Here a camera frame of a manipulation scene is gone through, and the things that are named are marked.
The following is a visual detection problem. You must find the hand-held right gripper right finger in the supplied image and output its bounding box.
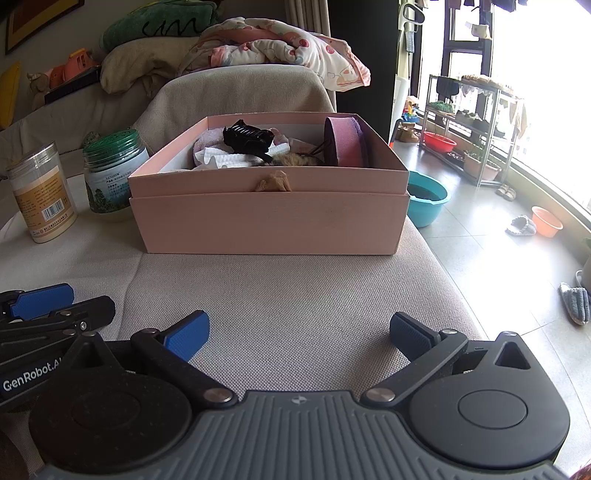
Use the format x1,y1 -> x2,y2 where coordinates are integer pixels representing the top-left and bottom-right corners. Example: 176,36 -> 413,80
360,311 -> 536,409

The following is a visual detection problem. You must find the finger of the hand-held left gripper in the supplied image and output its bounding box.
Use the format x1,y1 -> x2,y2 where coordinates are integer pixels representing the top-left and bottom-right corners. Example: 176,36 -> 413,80
0,295 -> 116,357
0,283 -> 75,321

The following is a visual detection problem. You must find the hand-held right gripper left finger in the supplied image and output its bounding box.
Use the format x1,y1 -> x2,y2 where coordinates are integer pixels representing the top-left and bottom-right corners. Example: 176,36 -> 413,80
60,310 -> 238,409

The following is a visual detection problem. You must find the pink cardboard box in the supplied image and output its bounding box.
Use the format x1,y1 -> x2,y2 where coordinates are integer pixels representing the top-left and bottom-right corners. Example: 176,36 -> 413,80
128,112 -> 411,256

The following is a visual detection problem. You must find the brown furry hair accessory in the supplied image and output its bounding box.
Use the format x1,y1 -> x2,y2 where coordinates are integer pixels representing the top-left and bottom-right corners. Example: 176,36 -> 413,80
270,152 -> 321,167

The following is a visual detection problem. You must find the fabric covered ottoman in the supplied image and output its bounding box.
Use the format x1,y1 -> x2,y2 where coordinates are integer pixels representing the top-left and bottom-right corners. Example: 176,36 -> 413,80
0,161 -> 485,393

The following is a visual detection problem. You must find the tall plastic jar tan label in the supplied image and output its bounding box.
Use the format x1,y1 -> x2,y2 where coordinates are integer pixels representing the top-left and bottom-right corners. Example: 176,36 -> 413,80
6,142 -> 79,244

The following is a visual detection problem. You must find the teal plastic basin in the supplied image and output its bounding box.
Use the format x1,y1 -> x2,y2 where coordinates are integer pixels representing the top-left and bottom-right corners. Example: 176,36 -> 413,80
406,171 -> 451,228

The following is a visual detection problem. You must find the green lid jar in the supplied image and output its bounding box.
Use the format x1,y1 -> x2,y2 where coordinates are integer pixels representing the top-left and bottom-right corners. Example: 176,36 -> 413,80
83,129 -> 151,215

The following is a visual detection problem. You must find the grey slipper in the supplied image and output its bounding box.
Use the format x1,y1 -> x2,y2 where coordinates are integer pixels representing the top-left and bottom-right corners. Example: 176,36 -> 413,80
505,215 -> 539,237

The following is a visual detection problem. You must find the blue striped slipper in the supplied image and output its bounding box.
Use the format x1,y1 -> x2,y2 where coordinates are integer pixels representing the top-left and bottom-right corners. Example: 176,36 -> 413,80
558,282 -> 591,326

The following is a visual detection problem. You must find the orange plastic basin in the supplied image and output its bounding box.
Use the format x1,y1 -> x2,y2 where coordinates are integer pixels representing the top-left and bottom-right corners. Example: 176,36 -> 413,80
531,206 -> 565,238

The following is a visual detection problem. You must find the white cloth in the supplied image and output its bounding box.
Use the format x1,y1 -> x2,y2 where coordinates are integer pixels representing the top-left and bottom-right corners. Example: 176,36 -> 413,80
194,143 -> 291,169

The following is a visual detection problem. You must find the terracotta planter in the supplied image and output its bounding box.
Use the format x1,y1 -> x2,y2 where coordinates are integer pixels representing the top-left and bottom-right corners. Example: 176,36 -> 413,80
464,152 -> 502,182

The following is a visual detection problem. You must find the red plastic basin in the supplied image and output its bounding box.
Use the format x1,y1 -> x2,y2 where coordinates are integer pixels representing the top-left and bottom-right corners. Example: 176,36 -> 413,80
422,131 -> 458,154

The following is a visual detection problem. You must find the pale pink cloth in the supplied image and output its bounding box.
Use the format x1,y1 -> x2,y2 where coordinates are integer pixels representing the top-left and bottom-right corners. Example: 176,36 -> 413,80
193,129 -> 232,155

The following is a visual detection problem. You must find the yellow pillow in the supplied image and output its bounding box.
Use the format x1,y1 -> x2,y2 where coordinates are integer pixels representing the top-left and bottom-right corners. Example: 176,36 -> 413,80
0,62 -> 21,130

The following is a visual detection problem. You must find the mauve round case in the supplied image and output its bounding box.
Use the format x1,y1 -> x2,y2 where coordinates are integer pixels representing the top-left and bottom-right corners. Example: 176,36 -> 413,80
322,116 -> 370,168

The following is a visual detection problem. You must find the black hair claw clip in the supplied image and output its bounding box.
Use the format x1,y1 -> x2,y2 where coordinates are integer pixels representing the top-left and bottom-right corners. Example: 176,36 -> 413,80
222,119 -> 275,160

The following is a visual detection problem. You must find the dark flat board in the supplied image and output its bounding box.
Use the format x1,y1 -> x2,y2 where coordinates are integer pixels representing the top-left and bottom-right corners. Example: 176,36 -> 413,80
44,65 -> 102,104

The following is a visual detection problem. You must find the metal shoe rack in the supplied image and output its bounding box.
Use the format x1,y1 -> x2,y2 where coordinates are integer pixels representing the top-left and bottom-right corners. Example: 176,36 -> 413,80
422,74 -> 527,188

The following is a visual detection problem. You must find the beige plush toy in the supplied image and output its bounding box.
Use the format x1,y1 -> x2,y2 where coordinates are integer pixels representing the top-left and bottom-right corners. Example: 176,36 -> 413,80
25,71 -> 51,100

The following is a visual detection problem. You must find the orange toy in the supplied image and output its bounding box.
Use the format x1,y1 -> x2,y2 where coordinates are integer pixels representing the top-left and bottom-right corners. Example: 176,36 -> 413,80
48,48 -> 100,88

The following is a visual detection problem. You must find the beige sofa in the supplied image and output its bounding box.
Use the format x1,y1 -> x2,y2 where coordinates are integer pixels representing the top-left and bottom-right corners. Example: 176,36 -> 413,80
0,60 -> 338,217

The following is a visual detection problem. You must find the beige pillow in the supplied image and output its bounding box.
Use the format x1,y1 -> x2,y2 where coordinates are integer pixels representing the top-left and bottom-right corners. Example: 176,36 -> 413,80
99,36 -> 204,97

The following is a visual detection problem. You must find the green plush pillow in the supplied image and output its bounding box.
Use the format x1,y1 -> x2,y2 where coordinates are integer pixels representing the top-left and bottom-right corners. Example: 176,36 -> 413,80
99,0 -> 218,51

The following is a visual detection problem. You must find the pink floral blanket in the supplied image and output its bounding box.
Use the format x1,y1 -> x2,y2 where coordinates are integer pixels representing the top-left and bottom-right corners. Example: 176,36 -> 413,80
178,17 -> 372,90

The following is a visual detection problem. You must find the beige curtain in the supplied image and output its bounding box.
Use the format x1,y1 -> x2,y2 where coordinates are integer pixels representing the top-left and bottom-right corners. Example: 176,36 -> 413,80
284,0 -> 331,40

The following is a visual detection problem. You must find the framed wall picture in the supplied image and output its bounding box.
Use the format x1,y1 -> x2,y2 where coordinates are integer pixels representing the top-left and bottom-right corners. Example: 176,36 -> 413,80
4,0 -> 86,56

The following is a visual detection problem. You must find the dark window frame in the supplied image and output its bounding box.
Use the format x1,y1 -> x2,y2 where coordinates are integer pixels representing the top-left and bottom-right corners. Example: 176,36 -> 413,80
438,0 -> 499,139

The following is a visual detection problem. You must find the white mop handle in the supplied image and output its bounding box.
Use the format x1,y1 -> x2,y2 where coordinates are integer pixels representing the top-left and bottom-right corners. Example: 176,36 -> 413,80
399,2 -> 423,79

